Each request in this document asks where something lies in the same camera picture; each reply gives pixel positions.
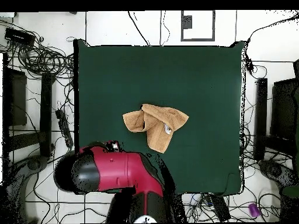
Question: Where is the tan terry towel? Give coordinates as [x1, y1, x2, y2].
[122, 103, 189, 154]

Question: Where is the black flat panel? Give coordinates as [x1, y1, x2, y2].
[270, 78, 298, 141]
[2, 53, 27, 127]

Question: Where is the long black power strip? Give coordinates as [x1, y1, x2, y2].
[55, 108, 74, 149]

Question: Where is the grey stand base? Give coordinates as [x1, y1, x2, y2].
[4, 155, 48, 223]
[258, 159, 299, 187]

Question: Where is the dark green table cloth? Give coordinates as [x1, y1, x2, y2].
[72, 38, 246, 196]

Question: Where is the wide black power strip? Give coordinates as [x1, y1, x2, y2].
[208, 194, 232, 222]

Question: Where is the black box device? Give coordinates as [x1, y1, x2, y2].
[4, 27, 36, 47]

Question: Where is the purple small object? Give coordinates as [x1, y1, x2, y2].
[248, 202, 261, 218]

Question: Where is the dark green round pad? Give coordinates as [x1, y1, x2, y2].
[281, 185, 299, 199]

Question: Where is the black upright post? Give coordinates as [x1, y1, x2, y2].
[39, 72, 55, 158]
[253, 77, 269, 161]

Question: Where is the tangle of black cables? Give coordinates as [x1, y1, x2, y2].
[0, 19, 75, 80]

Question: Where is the thick black cable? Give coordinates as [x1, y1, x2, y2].
[127, 10, 150, 46]

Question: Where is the grey rectangular frame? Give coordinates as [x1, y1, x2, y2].
[180, 10, 216, 42]

